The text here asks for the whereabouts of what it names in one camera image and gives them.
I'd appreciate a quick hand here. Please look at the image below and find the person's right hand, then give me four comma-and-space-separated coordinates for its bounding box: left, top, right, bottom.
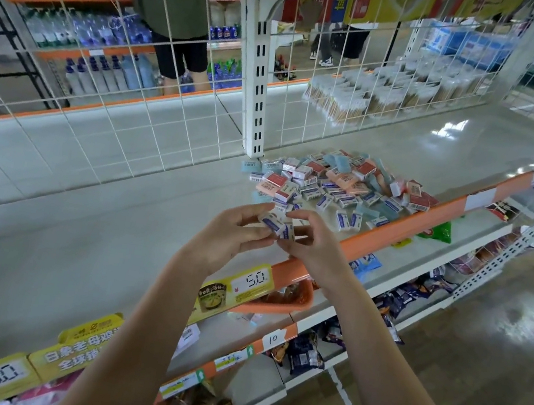
270, 205, 363, 296

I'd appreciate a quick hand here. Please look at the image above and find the person's left hand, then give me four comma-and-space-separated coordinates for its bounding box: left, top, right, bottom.
178, 191, 284, 288

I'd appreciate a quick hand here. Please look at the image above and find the blue white small box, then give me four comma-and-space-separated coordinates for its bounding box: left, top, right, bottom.
256, 209, 297, 244

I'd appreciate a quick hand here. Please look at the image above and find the pile of mixed erasers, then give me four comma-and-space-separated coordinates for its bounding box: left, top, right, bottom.
233, 133, 447, 250

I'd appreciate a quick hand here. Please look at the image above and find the person's left forearm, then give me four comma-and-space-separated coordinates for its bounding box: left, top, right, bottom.
55, 237, 212, 405

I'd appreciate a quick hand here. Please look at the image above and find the person's right forearm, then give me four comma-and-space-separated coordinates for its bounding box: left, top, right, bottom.
301, 268, 509, 405

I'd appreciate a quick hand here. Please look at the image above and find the white orange metal shelf unit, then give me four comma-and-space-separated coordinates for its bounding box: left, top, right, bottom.
0, 0, 534, 405

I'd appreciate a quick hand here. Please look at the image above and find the row of dark snack packets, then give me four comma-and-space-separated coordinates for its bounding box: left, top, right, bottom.
262, 191, 534, 405

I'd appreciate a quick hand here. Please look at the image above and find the green packet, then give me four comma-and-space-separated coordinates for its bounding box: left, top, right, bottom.
415, 215, 456, 247

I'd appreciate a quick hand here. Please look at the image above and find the row of white packages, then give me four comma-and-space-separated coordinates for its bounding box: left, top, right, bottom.
298, 30, 502, 148

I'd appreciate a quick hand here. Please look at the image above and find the yellow price label strip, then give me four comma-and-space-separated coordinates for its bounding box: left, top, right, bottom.
0, 224, 279, 405

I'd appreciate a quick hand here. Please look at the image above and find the row of blue bottles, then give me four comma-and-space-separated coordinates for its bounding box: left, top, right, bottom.
6, 0, 256, 125

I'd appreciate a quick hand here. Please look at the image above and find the white wire grid panel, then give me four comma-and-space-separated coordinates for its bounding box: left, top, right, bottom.
0, 0, 534, 291

